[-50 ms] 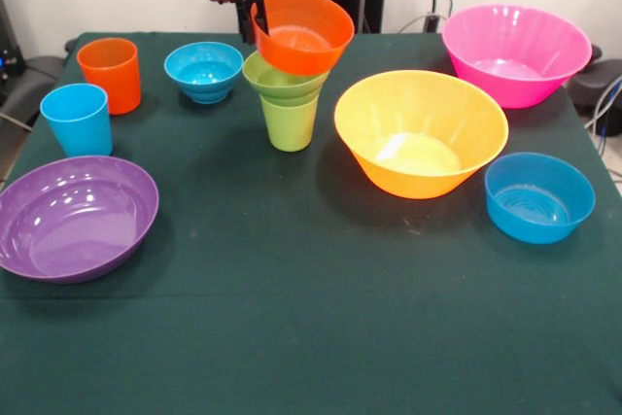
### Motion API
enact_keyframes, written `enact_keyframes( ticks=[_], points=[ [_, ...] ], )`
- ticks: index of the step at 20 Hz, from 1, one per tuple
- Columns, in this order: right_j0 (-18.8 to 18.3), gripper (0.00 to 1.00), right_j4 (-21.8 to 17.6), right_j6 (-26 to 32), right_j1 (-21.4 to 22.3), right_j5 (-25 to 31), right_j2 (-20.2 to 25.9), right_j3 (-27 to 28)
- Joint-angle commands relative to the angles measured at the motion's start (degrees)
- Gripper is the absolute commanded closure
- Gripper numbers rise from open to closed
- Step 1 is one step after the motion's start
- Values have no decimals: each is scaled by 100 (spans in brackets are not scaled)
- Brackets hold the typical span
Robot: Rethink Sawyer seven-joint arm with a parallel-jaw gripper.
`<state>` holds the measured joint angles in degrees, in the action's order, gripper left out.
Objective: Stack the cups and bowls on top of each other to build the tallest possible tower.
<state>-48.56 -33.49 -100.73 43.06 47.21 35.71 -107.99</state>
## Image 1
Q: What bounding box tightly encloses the blue plastic cup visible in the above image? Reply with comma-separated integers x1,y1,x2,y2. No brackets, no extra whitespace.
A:
39,83,115,158

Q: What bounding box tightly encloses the white cable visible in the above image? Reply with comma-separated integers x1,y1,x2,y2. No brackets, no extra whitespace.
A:
396,13,446,33

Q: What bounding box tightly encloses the dark green tablecloth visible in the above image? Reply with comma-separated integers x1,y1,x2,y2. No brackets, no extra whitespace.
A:
0,31,622,415

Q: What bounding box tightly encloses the blue round bowl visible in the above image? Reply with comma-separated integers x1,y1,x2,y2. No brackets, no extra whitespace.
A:
484,152,597,245

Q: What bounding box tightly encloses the grey cable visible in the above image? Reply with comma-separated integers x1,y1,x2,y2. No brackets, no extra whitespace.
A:
582,72,622,144

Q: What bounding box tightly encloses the green plastic cup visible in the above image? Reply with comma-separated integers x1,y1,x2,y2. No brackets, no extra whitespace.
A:
260,95,321,153

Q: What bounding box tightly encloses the orange plastic cup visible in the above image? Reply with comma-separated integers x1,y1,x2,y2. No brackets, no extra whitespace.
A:
76,37,143,117

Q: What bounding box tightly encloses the large purple bowl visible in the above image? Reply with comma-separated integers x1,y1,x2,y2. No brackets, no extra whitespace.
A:
0,155,160,285

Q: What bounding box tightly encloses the black computer case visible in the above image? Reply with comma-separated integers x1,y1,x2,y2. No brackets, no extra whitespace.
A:
0,0,26,106

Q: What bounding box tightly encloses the orange round bowl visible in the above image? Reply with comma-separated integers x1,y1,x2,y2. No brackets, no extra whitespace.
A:
251,0,357,77

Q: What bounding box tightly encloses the large yellow-orange bowl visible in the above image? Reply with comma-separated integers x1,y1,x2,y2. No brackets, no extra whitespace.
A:
333,69,510,200

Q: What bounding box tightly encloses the large pink bowl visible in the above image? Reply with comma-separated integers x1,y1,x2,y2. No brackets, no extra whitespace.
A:
440,3,594,110

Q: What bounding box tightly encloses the green stepped bowl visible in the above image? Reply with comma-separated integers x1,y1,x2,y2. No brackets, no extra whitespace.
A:
241,49,331,108

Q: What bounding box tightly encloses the light blue stepped bowl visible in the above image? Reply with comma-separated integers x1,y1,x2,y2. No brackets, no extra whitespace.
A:
163,41,245,105

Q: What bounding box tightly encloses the black equipment base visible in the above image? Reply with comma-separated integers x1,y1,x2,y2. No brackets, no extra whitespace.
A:
566,43,622,118

